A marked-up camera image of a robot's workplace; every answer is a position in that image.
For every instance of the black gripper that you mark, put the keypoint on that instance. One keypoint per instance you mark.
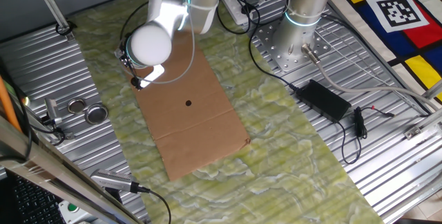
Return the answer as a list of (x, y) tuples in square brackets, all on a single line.
[(123, 55)]

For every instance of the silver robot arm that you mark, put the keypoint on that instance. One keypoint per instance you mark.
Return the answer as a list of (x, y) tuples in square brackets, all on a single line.
[(150, 44)]

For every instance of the large steel bowl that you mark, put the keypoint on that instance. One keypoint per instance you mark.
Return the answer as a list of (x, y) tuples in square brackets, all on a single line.
[(96, 114)]

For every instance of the small steel bowl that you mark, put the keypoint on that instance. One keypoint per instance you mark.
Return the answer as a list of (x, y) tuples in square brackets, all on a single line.
[(76, 106)]

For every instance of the aluminium pole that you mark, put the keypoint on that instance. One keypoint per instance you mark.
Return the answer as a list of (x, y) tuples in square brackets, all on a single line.
[(52, 6)]

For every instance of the brown cardboard sheet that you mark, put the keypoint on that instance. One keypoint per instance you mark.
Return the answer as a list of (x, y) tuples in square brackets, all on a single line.
[(193, 130)]

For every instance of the white power strip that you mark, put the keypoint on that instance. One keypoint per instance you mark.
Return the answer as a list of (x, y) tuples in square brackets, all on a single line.
[(235, 6)]

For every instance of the orange tube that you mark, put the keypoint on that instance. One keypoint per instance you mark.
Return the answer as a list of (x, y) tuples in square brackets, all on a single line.
[(7, 106)]

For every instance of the green button box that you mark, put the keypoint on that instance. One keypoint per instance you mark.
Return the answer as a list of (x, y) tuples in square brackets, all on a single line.
[(72, 207)]

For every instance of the black keyboard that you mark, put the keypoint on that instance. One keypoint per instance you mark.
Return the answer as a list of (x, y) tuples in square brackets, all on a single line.
[(31, 203)]

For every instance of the green marbled mat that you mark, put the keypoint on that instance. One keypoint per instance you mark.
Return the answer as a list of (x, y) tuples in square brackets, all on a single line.
[(276, 148)]

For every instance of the black power adapter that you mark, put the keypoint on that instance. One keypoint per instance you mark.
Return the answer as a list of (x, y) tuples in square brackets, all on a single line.
[(323, 101)]

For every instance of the white fiducial tag paper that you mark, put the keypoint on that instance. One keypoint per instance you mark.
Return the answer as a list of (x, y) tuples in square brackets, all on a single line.
[(397, 11)]

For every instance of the aluminium corner profile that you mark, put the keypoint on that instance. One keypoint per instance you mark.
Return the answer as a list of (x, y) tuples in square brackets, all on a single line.
[(423, 126)]

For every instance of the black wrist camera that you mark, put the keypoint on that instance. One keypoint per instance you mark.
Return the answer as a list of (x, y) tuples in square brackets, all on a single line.
[(136, 83)]

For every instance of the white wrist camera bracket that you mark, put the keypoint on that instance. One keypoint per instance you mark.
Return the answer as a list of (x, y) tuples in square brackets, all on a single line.
[(153, 75)]

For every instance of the silver ribbed camera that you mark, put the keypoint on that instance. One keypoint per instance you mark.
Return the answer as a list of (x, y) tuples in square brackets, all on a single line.
[(110, 179)]

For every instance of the wide aluminium frame beam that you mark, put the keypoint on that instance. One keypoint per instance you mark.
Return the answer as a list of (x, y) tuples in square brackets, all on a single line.
[(52, 172)]

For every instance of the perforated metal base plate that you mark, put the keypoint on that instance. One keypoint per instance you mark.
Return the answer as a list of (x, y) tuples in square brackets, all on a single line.
[(276, 54)]

